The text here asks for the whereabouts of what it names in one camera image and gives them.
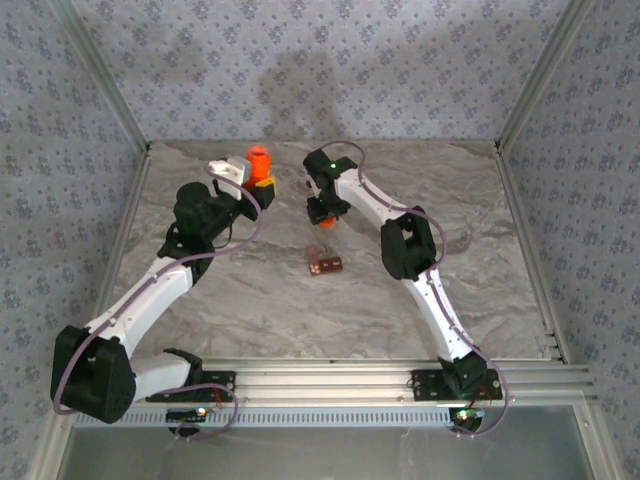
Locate grey slotted cable duct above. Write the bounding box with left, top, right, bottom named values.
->
left=73, top=407, right=454, bottom=429

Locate aluminium mounting rail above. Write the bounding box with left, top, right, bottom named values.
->
left=52, top=357, right=599, bottom=405

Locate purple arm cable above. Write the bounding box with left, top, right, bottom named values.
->
left=51, top=197, right=265, bottom=444
left=317, top=140, right=512, bottom=440

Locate grey metal panel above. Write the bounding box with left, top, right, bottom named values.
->
left=59, top=427, right=596, bottom=480

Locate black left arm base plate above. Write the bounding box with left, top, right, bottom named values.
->
left=144, top=370, right=237, bottom=404

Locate small black circuit board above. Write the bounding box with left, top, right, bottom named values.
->
left=166, top=407, right=209, bottom=423
left=448, top=407, right=486, bottom=432

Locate orange pill bottle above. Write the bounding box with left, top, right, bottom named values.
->
left=242, top=144, right=273, bottom=190

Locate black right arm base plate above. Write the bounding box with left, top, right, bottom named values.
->
left=410, top=368, right=504, bottom=403

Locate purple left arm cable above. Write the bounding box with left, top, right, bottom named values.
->
left=51, top=197, right=265, bottom=444

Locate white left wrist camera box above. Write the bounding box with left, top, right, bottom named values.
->
left=207, top=155, right=252, bottom=199

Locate aluminium frame post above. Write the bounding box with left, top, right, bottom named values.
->
left=47, top=0, right=152, bottom=152
left=493, top=0, right=599, bottom=151

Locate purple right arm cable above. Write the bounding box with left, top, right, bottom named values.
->
left=317, top=140, right=512, bottom=440

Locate brown pill organizer box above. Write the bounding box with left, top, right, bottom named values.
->
left=302, top=243, right=345, bottom=277

